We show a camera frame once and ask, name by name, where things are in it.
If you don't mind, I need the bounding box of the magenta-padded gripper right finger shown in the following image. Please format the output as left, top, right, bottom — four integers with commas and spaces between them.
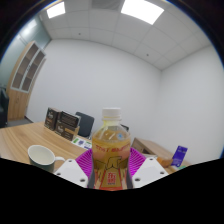
127, 147, 170, 189

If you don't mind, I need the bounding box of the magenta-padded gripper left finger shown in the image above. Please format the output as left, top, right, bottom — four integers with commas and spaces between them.
53, 148, 96, 189

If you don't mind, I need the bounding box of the yellow tea drink bottle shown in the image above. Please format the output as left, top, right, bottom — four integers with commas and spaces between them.
91, 107, 132, 192

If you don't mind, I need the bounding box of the green and white brochure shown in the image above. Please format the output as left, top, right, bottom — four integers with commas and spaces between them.
71, 136, 93, 150

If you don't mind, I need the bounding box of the dark box with tan side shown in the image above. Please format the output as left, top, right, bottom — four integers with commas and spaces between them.
54, 120, 81, 142

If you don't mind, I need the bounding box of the purple upright box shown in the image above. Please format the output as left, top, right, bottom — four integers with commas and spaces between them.
171, 145, 189, 168

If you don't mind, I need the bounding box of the green mug with red print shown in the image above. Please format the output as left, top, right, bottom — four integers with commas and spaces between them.
27, 144, 66, 174

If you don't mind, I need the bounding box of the dark upholstered office chair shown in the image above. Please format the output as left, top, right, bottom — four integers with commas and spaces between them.
75, 111, 96, 139

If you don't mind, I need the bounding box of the dark brown flat box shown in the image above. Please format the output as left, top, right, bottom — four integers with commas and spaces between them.
57, 111, 82, 129

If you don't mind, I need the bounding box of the tall dark brown box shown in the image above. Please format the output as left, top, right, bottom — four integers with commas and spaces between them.
43, 107, 62, 132

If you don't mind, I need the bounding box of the black sofa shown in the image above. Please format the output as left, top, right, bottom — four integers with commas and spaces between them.
0, 87, 10, 130

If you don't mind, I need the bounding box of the wooden shelf unit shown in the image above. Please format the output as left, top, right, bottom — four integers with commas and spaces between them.
6, 40, 47, 122

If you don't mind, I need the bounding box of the white ceiling light panel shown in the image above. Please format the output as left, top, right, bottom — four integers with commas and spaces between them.
120, 0, 165, 26
46, 1, 67, 20

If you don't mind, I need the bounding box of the grey ceiling air vent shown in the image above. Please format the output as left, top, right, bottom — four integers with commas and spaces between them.
91, 0, 125, 11

